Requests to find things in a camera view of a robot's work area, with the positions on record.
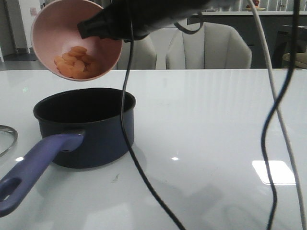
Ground right grey upholstered chair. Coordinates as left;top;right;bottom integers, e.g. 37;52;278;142
165;23;252;69

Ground grey cable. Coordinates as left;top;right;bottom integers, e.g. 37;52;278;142
247;0;307;230

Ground black cable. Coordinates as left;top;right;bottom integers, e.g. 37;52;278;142
119;0;187;230
261;0;301;230

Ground pink plastic bowl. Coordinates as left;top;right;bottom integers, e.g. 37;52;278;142
31;0;122;81

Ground left grey upholstered chair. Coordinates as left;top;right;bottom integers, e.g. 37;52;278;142
115;35;157;70

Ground dark blue saucepan purple handle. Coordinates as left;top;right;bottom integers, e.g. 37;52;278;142
0;88;136;217

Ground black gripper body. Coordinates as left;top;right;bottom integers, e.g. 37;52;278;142
77;0;235;41

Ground dark grey counter cabinet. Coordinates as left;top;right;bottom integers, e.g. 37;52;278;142
202;11;307;69

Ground orange ham slices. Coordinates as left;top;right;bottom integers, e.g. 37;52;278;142
54;46;102;80

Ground grey upholstered chair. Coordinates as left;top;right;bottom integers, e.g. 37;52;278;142
115;35;157;70
165;23;252;69

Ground glass lid blue knob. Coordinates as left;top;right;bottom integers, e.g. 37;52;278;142
0;125;18;157

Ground fruit plate on counter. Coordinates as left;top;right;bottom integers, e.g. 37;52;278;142
245;0;266;12

